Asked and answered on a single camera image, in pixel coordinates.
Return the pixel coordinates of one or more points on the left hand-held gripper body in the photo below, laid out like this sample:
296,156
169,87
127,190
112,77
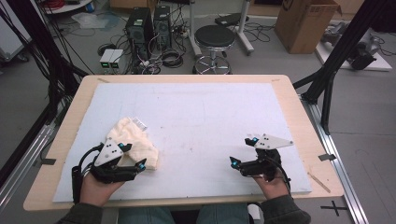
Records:
109,152

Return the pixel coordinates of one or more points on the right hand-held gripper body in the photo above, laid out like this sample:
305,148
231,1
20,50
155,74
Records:
264,165

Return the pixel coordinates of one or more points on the cream cloth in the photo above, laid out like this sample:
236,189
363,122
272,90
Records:
137,140

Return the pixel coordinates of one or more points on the person's right hand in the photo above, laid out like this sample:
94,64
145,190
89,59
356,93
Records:
273,189

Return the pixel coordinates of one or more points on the person's left hand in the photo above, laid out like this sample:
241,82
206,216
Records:
96,191

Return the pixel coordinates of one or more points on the person's left leg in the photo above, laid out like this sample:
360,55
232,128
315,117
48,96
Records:
146,216

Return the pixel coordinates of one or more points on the person's leg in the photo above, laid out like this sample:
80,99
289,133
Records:
222,214
146,216

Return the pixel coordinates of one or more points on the person's right leg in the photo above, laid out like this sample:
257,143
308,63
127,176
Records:
222,214

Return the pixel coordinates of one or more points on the thin wooden stick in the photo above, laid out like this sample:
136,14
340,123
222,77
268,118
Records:
319,182

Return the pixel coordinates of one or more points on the grey tape piece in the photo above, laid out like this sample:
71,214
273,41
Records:
48,161
327,157

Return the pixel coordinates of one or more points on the white foam board mat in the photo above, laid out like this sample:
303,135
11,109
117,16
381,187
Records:
193,118

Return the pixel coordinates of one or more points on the black tape cross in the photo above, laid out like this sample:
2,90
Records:
334,207

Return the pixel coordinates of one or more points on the white power supply box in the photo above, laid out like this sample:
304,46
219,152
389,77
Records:
116,57
106,57

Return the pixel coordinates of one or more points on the black round stool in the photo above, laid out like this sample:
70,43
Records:
214,35

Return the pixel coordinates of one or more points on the white metal stand leg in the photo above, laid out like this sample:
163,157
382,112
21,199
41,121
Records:
244,28
193,28

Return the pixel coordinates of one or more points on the large black computer tower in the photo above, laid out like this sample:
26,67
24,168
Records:
139,29

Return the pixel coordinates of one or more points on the flat black case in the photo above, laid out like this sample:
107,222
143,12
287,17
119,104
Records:
230,19

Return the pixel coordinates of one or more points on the brown cardboard box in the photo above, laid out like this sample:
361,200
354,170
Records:
303,28

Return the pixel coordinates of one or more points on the slim black computer tower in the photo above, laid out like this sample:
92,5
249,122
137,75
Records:
162,26

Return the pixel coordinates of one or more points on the clear plastic sheet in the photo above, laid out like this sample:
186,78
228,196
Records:
93,21

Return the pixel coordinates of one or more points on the grey and black robot device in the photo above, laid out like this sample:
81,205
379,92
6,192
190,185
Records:
362,53

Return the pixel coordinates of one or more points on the round white table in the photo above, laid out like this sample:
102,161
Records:
67,7

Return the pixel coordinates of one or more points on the white floor board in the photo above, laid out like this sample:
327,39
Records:
381,63

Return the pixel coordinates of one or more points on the white panel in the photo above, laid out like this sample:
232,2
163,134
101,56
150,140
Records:
11,34

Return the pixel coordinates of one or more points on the aluminium rail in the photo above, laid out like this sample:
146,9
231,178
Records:
25,161
336,165

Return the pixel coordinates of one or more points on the black metal frame strut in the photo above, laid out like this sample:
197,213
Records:
339,53

